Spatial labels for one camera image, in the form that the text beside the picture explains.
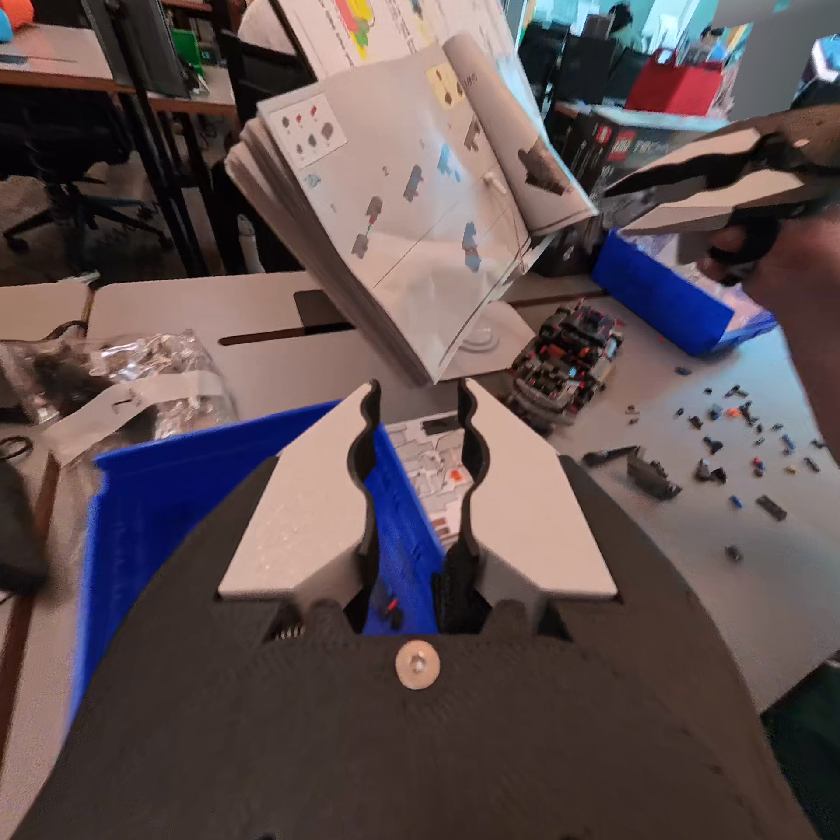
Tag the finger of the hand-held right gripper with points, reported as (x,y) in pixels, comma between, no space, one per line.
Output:
(709,151)
(695,210)

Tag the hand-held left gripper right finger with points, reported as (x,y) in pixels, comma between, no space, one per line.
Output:
(538,525)

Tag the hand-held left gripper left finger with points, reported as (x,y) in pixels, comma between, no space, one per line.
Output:
(295,525)

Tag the grey lego panel assembly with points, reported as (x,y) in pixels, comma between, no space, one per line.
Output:
(656,476)

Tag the blue plastic bin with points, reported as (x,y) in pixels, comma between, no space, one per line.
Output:
(656,295)
(164,492)

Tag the lego instruction booklet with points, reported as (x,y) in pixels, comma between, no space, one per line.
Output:
(394,197)

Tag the person's right forearm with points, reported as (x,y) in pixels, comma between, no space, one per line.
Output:
(820,380)

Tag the lego sticker sheet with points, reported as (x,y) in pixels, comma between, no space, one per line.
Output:
(433,459)

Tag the black lego set box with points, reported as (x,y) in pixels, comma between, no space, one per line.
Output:
(584,151)

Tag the assorted small lego parts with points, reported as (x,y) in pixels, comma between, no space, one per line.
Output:
(392,604)

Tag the grey lego car model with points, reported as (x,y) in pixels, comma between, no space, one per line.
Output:
(564,367)

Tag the clear bag of lego parts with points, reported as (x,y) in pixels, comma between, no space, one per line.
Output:
(151,367)

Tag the scattered loose lego pieces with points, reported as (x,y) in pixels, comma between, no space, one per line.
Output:
(771,507)

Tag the person's right hand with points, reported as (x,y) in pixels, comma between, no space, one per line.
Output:
(810,262)

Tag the red bag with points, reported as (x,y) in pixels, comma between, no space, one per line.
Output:
(676,88)

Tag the crumpled clear plastic bags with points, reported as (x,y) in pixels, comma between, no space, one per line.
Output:
(751,305)

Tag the white book stand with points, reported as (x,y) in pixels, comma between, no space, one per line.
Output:
(499,334)

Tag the black case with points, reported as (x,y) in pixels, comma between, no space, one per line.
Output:
(19,525)

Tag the white bottle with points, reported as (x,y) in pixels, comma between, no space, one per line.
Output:
(249,246)

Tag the grey side table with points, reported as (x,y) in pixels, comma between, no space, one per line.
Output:
(39,308)

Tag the black office chair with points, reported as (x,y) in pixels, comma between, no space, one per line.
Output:
(65,138)

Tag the dark computer monitor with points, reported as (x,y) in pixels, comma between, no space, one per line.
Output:
(144,46)

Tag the wooden office desk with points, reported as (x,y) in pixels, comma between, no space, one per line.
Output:
(52,62)

